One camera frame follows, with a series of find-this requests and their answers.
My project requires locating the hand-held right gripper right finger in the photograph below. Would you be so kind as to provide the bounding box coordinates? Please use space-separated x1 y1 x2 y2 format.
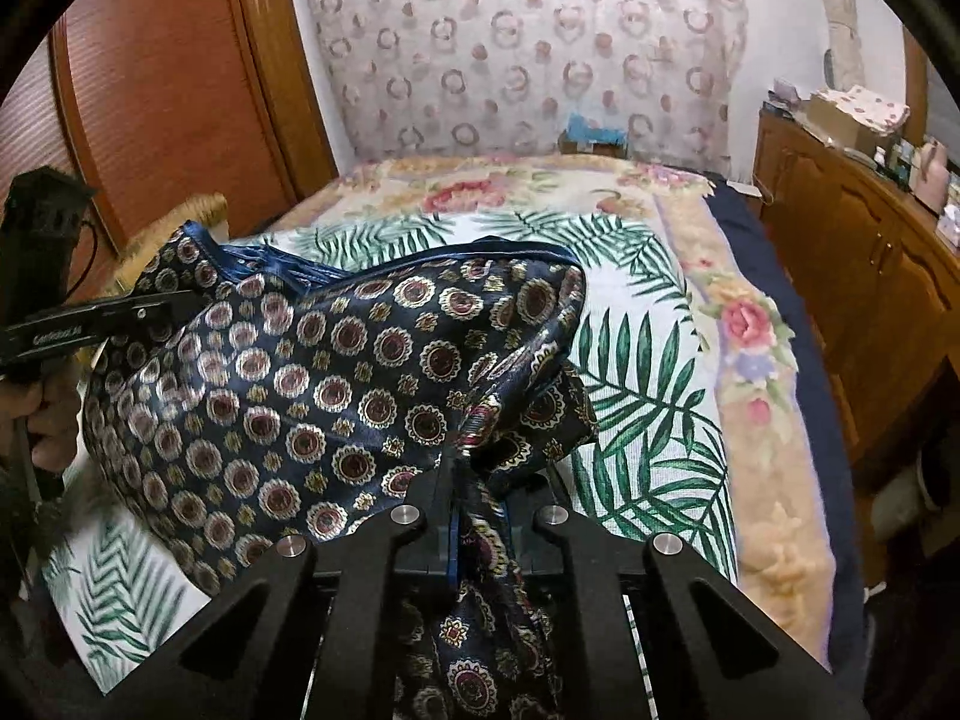
506 476 863 720

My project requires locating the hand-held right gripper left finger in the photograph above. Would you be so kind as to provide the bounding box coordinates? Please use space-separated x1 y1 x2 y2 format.
101 457 460 720

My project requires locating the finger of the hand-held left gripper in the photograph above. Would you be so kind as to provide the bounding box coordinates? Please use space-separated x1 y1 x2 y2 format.
139 289 200 337

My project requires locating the dark blue patterned satin garment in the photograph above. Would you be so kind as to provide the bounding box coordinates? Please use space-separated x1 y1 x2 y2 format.
81 219 601 720

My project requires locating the person's left hand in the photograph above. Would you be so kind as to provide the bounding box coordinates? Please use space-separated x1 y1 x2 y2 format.
0 379 82 473

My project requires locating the woven straw pillow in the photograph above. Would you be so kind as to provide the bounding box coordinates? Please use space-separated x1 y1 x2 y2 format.
101 193 230 295

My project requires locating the wooden louvred wardrobe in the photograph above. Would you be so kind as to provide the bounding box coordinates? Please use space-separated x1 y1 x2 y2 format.
0 0 338 271

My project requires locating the floral palm-leaf blanket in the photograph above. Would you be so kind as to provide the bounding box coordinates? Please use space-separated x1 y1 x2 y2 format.
37 154 837 695

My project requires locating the navy bed sheet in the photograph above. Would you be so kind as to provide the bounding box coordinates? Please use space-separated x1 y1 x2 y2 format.
709 176 871 683

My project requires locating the white shoe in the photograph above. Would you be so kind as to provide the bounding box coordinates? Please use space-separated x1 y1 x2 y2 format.
870 457 955 542

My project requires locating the blue item on box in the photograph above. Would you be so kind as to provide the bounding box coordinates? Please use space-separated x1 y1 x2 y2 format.
559 114 629 160

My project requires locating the wooden cabinet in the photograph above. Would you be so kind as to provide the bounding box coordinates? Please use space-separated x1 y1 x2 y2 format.
754 109 960 466

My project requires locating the cardboard box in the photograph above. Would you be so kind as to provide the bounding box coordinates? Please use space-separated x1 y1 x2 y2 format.
795 94 882 156

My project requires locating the white floral cloth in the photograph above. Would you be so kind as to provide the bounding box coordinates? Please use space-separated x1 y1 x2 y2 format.
814 85 912 130

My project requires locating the white wrapped pipe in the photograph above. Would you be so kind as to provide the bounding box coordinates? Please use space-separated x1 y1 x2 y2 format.
814 0 865 85

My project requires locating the black cable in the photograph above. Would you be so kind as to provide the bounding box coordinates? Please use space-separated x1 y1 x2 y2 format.
71 214 104 295

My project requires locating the pink ring-patterned curtain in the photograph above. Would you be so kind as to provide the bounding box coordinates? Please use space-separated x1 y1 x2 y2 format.
304 0 751 175

